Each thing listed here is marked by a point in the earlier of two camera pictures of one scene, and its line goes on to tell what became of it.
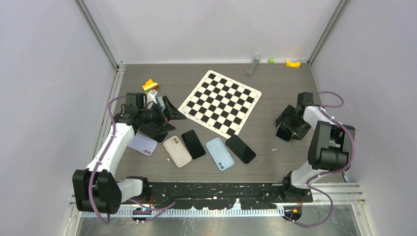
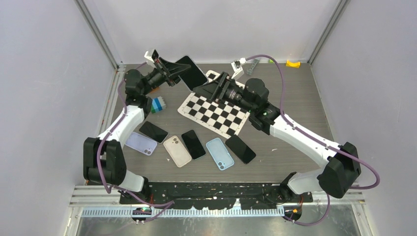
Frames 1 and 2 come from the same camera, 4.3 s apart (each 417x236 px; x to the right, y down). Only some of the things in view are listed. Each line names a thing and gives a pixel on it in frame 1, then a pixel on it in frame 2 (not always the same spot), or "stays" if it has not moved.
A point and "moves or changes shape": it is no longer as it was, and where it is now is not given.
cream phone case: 177,151 stays
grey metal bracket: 250,71 stays
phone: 193,144 stays
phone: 242,150 stays
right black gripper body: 296,121 to 229,93
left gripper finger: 162,130 to 175,78
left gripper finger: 173,113 to 174,69
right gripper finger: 284,115 to 217,83
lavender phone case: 143,144 stays
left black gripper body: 154,116 to 159,77
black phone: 283,132 moves or changes shape
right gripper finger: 300,132 to 207,90
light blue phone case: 220,154 stays
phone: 154,132 stays
